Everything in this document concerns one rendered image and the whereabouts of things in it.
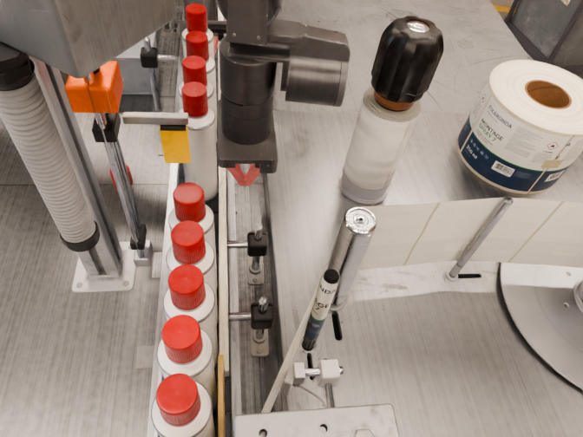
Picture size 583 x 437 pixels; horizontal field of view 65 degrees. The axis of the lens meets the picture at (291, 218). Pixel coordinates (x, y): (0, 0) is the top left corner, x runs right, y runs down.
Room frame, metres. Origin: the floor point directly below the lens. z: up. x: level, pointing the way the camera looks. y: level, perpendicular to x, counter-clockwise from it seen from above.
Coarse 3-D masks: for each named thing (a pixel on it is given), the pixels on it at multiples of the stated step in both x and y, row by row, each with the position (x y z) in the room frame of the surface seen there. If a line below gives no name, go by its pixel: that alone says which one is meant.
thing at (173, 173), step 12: (180, 48) 0.75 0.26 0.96; (180, 60) 0.71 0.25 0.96; (180, 72) 0.67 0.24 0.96; (168, 192) 0.40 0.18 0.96; (168, 204) 0.38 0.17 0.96; (168, 228) 0.34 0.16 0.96; (168, 240) 0.32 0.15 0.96; (156, 336) 0.19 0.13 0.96; (156, 348) 0.18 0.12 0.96; (156, 360) 0.17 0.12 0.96
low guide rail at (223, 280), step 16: (224, 176) 0.49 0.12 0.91; (224, 192) 0.45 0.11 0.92; (224, 208) 0.42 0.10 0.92; (224, 224) 0.40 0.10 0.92; (224, 240) 0.37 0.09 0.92; (224, 256) 0.34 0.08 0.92; (224, 272) 0.31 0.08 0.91; (224, 288) 0.29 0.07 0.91; (224, 304) 0.27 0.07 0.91; (224, 320) 0.25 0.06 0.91; (224, 336) 0.22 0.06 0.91; (224, 352) 0.20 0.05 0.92; (224, 368) 0.19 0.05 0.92
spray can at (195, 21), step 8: (192, 8) 0.67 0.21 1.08; (200, 8) 0.68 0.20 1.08; (192, 16) 0.66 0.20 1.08; (200, 16) 0.66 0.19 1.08; (192, 24) 0.66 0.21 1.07; (200, 24) 0.66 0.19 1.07; (184, 32) 0.67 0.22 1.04; (208, 32) 0.68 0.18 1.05; (184, 40) 0.65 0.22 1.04; (208, 40) 0.66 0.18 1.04; (184, 48) 0.66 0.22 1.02; (184, 56) 0.66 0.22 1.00
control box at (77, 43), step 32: (0, 0) 0.23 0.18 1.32; (32, 0) 0.22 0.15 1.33; (64, 0) 0.22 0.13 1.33; (96, 0) 0.24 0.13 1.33; (128, 0) 0.26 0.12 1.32; (160, 0) 0.28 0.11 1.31; (0, 32) 0.23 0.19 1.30; (32, 32) 0.22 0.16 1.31; (64, 32) 0.21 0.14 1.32; (96, 32) 0.23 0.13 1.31; (128, 32) 0.25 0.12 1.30; (64, 64) 0.22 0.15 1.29; (96, 64) 0.23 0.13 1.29
